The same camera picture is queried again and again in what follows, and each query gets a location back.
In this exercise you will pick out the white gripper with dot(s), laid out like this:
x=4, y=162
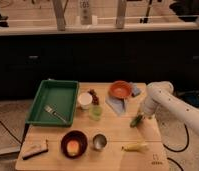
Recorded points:
x=148, y=108

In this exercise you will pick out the green pepper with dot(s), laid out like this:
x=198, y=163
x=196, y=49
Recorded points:
x=136, y=121

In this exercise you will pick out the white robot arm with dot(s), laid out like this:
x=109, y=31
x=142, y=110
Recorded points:
x=161, y=93

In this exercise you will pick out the green plastic cup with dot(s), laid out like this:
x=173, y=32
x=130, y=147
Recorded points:
x=95, y=112

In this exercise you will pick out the silver metal cup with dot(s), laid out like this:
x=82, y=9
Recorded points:
x=99, y=141

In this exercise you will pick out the white paper cup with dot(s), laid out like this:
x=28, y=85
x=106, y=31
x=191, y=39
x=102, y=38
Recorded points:
x=85, y=100

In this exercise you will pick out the blue cloth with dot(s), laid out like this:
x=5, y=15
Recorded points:
x=119, y=105

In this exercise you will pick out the orange bowl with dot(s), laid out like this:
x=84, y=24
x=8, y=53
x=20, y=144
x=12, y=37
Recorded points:
x=120, y=89

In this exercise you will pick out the yellow banana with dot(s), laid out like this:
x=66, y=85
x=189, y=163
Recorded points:
x=134, y=147

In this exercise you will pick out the dark red grapes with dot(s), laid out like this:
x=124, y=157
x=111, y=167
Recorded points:
x=95, y=99

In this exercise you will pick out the dark bowl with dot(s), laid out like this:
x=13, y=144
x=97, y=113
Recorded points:
x=80, y=137

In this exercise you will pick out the orange peach fruit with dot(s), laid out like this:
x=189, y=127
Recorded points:
x=73, y=147

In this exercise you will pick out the green plastic tray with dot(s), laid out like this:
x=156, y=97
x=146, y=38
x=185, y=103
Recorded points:
x=61, y=95

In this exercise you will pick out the silver fork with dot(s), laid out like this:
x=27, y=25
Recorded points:
x=51, y=111

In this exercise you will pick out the small wooden block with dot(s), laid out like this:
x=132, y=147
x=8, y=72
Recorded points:
x=41, y=145

